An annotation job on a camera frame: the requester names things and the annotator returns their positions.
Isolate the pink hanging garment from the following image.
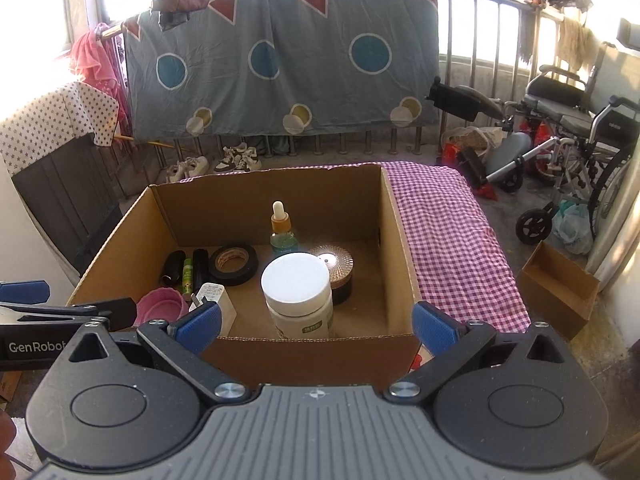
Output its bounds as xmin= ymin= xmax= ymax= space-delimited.
xmin=69 ymin=22 xmax=129 ymax=107

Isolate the white lidded jar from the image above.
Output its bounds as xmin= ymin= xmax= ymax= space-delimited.
xmin=261 ymin=254 xmax=335 ymax=341

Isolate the blue sheet with circles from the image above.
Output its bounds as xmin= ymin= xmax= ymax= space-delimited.
xmin=122 ymin=0 xmax=441 ymax=142

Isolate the black padded rest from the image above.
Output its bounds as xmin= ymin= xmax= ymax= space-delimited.
xmin=425 ymin=76 xmax=504 ymax=122

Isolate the beige cloth bag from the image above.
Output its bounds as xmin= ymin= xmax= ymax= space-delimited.
xmin=442 ymin=126 xmax=506 ymax=154

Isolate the pink bowl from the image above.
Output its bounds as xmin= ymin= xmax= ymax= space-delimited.
xmin=135 ymin=287 xmax=190 ymax=329

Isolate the black tape roll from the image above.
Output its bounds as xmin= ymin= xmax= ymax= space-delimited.
xmin=208 ymin=243 xmax=260 ymax=287

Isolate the person's left hand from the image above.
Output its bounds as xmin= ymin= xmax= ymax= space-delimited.
xmin=0 ymin=407 xmax=17 ymax=462

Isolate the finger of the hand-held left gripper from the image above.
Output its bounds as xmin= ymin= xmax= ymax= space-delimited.
xmin=0 ymin=298 xmax=138 ymax=334
xmin=0 ymin=280 xmax=52 ymax=306

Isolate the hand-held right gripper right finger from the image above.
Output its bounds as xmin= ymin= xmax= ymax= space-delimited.
xmin=382 ymin=302 xmax=573 ymax=406

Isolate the dark slatted cabinet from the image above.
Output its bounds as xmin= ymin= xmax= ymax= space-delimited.
xmin=11 ymin=132 xmax=124 ymax=277

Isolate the small cardboard box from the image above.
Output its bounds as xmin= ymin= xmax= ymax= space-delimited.
xmin=516 ymin=240 xmax=601 ymax=342

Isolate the black car key fob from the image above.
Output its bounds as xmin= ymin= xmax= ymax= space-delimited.
xmin=161 ymin=250 xmax=185 ymax=285

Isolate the grey padded seat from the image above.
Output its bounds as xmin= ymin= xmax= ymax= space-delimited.
xmin=484 ymin=132 xmax=532 ymax=176

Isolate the red hanging bag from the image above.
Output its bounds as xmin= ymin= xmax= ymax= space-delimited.
xmin=520 ymin=120 xmax=552 ymax=161

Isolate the wheelchair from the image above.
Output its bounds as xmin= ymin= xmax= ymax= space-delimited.
xmin=515 ymin=17 xmax=640 ymax=247

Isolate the metal railing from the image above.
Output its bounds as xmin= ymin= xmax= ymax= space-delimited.
xmin=100 ymin=0 xmax=601 ymax=161

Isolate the white and green sneaker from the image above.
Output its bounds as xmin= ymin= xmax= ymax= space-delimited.
xmin=235 ymin=142 xmax=261 ymax=171
xmin=214 ymin=146 xmax=242 ymax=174

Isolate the black cylindrical tube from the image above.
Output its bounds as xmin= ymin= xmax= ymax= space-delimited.
xmin=192 ymin=248 xmax=210 ymax=286

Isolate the cream fringed cloth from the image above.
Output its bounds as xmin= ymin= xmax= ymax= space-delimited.
xmin=557 ymin=19 xmax=601 ymax=75

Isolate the brown jar with shiny lid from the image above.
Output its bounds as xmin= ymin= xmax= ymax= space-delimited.
xmin=306 ymin=244 xmax=355 ymax=306

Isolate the pale blue plastic bag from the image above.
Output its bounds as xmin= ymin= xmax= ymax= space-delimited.
xmin=550 ymin=200 xmax=594 ymax=256

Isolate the purple checked cloth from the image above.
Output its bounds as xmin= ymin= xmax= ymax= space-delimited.
xmin=177 ymin=160 xmax=532 ymax=335

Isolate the white charger plug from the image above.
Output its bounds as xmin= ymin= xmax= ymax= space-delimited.
xmin=189 ymin=282 xmax=237 ymax=339

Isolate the yellow stick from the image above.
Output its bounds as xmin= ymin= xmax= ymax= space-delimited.
xmin=114 ymin=133 xmax=176 ymax=150

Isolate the dropper bottle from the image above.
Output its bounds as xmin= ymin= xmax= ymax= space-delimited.
xmin=269 ymin=201 xmax=300 ymax=256

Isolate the white dotted cloth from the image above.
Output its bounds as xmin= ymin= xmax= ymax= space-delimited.
xmin=0 ymin=81 xmax=121 ymax=166

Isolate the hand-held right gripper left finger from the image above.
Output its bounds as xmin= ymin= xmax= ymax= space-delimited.
xmin=67 ymin=302 xmax=252 ymax=406

